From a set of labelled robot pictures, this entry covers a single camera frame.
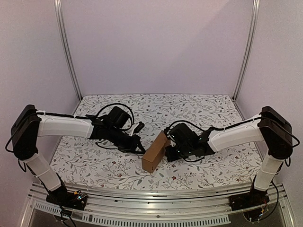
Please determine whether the floral patterned table mat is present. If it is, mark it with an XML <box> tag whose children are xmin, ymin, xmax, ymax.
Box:
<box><xmin>51</xmin><ymin>94</ymin><xmax>261</xmax><ymax>191</ymax></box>

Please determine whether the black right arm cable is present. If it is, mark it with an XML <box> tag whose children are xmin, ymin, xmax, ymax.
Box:
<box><xmin>165</xmin><ymin>120</ymin><xmax>299</xmax><ymax>164</ymax></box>

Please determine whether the aluminium corner post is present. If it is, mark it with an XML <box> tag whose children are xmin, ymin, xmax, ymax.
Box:
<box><xmin>231</xmin><ymin>0</ymin><xmax>261</xmax><ymax>101</ymax></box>
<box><xmin>54</xmin><ymin>0</ymin><xmax>83</xmax><ymax>101</ymax></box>

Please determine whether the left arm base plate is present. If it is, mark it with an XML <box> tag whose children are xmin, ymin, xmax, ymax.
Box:
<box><xmin>44</xmin><ymin>176</ymin><xmax>88</xmax><ymax>210</ymax></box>

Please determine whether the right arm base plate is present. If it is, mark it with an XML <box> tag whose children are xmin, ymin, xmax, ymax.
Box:
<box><xmin>228</xmin><ymin>184</ymin><xmax>269</xmax><ymax>222</ymax></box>

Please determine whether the right aluminium corner post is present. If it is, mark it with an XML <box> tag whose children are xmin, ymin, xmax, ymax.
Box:
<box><xmin>231</xmin><ymin>0</ymin><xmax>261</xmax><ymax>101</ymax></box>

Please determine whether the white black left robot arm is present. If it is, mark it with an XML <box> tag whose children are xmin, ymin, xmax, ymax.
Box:
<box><xmin>7</xmin><ymin>103</ymin><xmax>146</xmax><ymax>205</ymax></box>

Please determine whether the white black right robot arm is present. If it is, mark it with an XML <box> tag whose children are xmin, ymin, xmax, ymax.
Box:
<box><xmin>164</xmin><ymin>106</ymin><xmax>300</xmax><ymax>206</ymax></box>

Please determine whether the brown cardboard box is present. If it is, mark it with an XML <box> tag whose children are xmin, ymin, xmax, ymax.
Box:
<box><xmin>142</xmin><ymin>131</ymin><xmax>170</xmax><ymax>173</ymax></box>

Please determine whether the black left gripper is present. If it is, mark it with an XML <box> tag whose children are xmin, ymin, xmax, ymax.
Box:
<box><xmin>107</xmin><ymin>126</ymin><xmax>146</xmax><ymax>154</ymax></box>

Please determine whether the aluminium front rail frame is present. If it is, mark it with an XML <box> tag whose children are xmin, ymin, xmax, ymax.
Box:
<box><xmin>20</xmin><ymin>183</ymin><xmax>296</xmax><ymax>227</ymax></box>

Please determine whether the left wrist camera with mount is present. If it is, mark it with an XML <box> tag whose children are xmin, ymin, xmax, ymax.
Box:
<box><xmin>128</xmin><ymin>122</ymin><xmax>145</xmax><ymax>136</ymax></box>

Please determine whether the left aluminium corner post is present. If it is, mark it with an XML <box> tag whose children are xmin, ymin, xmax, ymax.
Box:
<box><xmin>54</xmin><ymin>0</ymin><xmax>83</xmax><ymax>101</ymax></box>

